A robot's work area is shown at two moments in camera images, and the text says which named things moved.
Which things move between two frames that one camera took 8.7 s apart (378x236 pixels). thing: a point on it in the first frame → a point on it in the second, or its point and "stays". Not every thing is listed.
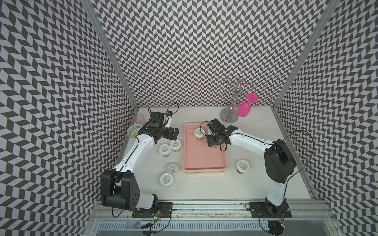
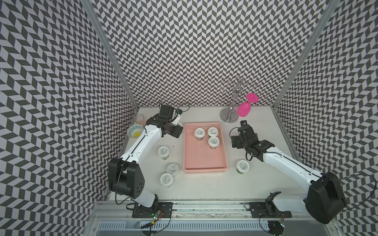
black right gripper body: (213, 139) → (239, 143)
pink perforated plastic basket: (199, 158) stays
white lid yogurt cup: (197, 132) stays
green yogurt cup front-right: (242, 166) stays
